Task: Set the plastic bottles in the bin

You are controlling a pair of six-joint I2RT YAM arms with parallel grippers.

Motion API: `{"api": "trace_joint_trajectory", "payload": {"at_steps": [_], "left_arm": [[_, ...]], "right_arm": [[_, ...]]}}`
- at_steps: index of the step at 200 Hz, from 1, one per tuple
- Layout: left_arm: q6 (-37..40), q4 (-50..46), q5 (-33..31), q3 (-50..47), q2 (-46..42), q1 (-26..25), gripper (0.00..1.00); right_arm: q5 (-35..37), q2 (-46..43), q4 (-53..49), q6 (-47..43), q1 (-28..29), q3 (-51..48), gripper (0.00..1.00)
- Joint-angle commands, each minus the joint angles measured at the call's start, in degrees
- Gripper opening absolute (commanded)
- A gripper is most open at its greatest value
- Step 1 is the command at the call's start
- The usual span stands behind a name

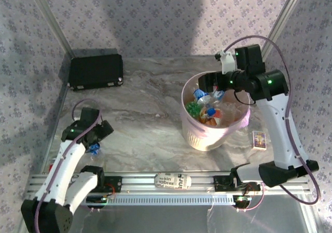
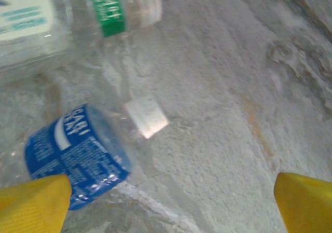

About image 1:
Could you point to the clear bottle blue label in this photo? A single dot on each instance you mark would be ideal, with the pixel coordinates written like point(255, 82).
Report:
point(94, 147)

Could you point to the clear bottle blue print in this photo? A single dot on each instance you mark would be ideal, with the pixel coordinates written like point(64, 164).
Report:
point(219, 95)

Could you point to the clear bottle white cap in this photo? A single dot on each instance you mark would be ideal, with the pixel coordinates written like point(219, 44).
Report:
point(230, 111)

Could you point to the clear bottle blue cap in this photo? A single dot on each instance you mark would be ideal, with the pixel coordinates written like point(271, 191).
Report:
point(211, 111)
point(199, 93)

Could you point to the green plastic bottle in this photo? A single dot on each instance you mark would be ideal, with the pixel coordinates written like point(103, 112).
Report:
point(192, 108)

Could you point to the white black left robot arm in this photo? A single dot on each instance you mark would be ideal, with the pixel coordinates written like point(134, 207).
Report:
point(62, 170)

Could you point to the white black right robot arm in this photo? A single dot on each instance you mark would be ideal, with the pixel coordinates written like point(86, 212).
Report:
point(277, 129)

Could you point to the pink plastic bin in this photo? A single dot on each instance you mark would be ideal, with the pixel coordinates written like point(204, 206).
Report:
point(202, 139)

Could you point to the small red object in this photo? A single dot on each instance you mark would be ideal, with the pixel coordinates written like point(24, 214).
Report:
point(52, 166)

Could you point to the black box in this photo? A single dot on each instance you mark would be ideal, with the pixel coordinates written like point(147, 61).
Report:
point(96, 69)

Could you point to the small purple card box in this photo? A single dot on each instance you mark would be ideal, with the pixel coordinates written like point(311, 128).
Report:
point(259, 139)

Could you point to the small circuit board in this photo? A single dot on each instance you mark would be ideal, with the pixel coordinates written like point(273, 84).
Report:
point(99, 199)
point(242, 199)

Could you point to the aluminium frame post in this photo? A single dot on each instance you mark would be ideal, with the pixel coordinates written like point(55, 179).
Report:
point(281, 22)
point(53, 22)

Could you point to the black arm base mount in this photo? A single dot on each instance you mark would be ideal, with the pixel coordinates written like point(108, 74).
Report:
point(220, 183)
point(116, 183)

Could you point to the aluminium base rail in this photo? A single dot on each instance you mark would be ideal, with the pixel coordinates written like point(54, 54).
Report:
point(140, 183)

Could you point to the white label on rail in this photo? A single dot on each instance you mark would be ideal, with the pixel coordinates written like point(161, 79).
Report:
point(171, 181)

